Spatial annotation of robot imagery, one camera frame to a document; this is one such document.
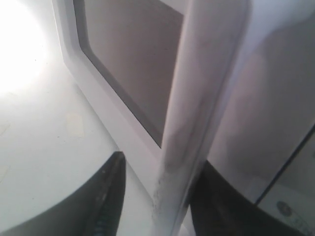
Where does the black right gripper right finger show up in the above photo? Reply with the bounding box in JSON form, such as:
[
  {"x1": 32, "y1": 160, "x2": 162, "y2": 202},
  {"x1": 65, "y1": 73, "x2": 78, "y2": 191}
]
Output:
[{"x1": 189, "y1": 160, "x2": 302, "y2": 236}]

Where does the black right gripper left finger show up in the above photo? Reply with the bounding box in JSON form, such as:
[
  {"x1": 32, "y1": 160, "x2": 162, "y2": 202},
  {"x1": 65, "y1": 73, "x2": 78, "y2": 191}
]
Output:
[{"x1": 1, "y1": 151, "x2": 126, "y2": 236}]

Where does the white microwave door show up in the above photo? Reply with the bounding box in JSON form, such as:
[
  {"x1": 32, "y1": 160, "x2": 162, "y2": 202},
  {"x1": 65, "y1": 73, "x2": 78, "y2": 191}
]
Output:
[{"x1": 53, "y1": 0, "x2": 315, "y2": 236}]

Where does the white microwave oven body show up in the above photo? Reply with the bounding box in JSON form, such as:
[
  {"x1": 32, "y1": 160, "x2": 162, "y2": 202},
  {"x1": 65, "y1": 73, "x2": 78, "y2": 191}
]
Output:
[{"x1": 256, "y1": 127, "x2": 315, "y2": 236}]

